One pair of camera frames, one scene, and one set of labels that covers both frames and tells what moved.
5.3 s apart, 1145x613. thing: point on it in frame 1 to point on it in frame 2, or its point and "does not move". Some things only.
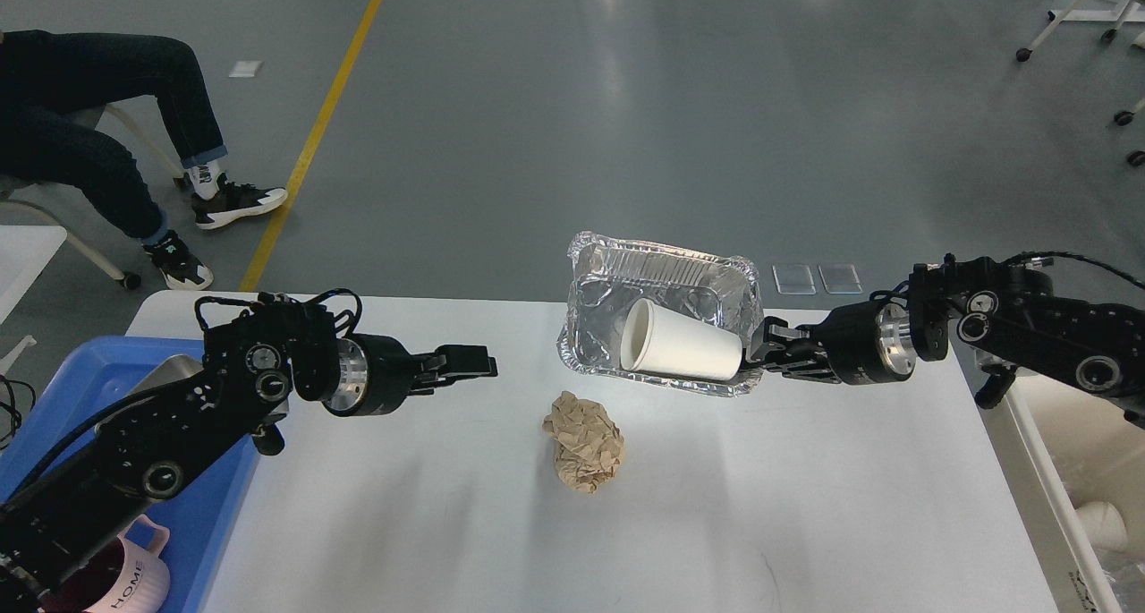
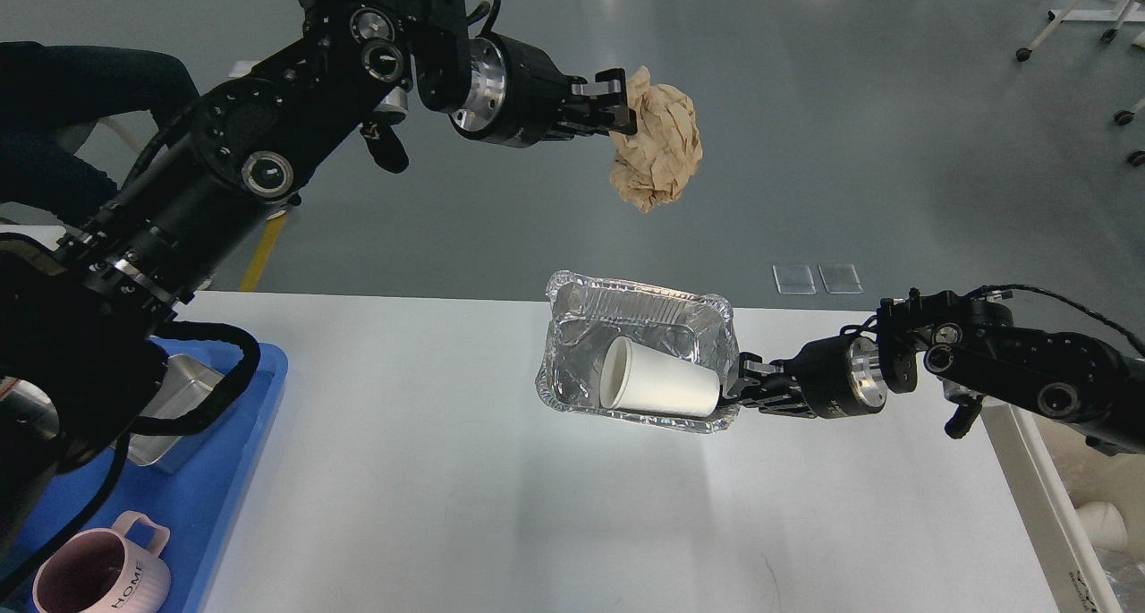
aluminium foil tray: (607, 276) to (586, 314)
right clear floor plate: (840, 278) does not move
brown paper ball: (589, 444) to (655, 166)
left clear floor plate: (793, 279) does not move
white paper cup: (658, 338) to (638, 377)
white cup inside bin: (1104, 526) does not move
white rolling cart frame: (1125, 12) does not move
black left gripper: (376, 375) to (513, 95)
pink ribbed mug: (124, 575) does not move
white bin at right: (1073, 460) does not move
